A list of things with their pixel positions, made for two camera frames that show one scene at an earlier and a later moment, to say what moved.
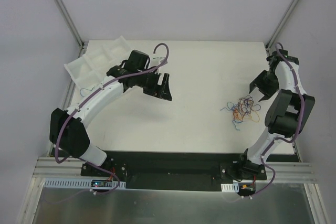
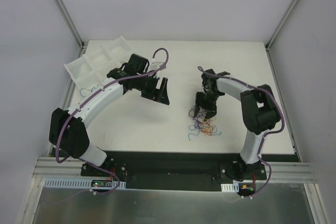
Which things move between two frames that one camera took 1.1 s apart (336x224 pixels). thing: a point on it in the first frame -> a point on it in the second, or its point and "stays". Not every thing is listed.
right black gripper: x=264 y=83 -> x=205 y=106
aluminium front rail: x=46 y=167 stays
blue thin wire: x=86 y=89 stays
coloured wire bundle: x=244 y=107 -> x=206 y=126
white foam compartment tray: x=88 y=70 stays
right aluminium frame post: x=287 y=13 stays
